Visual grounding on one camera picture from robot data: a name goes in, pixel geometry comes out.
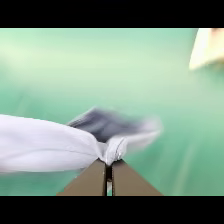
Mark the pale lilac shirt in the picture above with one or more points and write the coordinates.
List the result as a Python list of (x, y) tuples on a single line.
[(40, 146)]

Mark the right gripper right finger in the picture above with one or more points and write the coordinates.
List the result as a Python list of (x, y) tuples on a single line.
[(131, 181)]

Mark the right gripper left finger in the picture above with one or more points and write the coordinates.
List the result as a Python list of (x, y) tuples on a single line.
[(88, 181)]

